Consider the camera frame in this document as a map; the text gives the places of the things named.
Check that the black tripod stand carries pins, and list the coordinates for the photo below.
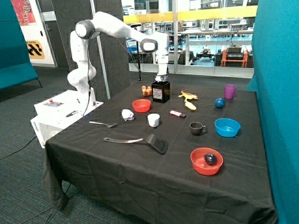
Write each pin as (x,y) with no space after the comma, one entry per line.
(134,26)

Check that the pink highlighter marker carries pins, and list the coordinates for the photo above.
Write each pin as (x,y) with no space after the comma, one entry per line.
(178,114)

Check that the purple plastic cup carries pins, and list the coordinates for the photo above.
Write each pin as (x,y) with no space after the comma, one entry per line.
(229,91)

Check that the teal partition panel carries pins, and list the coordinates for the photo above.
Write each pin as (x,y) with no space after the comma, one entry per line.
(275,45)

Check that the black tablecloth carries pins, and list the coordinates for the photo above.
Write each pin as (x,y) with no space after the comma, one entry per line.
(165,189)

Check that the white plastic cup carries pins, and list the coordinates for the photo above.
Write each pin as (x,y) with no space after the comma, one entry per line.
(153,119)

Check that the red wall poster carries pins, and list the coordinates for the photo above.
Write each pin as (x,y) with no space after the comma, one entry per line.
(24,12)

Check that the teal sofa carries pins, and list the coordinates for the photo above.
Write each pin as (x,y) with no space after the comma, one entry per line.
(15,65)

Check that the white paper ball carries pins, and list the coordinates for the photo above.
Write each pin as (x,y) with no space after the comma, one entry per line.
(161,78)

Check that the small red bowl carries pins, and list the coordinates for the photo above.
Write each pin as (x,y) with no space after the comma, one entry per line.
(141,105)

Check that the yellow toy banana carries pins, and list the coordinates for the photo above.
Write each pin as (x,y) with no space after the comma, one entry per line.
(190,105)

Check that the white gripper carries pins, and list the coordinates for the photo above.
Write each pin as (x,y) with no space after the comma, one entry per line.
(162,61)

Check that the orange wheeled robot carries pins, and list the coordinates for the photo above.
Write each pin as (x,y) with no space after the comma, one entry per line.
(234,56)

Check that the blue ball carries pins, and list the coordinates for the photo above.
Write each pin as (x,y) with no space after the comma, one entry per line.
(219,103)

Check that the yellow black sign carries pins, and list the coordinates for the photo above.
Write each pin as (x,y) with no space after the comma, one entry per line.
(35,50)

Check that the white robot control box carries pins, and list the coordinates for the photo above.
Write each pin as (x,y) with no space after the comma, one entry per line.
(60,111)

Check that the orange toy blob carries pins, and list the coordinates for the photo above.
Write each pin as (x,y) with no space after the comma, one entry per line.
(146,91)

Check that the large red bowl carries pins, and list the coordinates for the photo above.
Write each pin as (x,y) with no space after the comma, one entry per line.
(201,165)

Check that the black coffee cup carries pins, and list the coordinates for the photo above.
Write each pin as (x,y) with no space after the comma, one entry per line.
(197,128)

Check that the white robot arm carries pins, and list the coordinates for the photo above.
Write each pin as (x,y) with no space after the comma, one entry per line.
(85,30)

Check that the blue plastic bowl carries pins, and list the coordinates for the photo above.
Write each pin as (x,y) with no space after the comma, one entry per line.
(227,127)

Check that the yellow toy lizard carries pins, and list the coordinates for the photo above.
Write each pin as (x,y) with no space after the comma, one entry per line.
(187,96)

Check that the black slotted spatula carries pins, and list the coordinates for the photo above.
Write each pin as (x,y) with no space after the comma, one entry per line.
(158,144)

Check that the dark purple plum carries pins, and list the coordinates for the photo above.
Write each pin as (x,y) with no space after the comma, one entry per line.
(210,159)

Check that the black square bin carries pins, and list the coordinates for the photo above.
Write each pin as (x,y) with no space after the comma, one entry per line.
(160,91)

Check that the silver metal fork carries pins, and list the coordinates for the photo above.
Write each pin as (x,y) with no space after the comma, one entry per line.
(99,123)

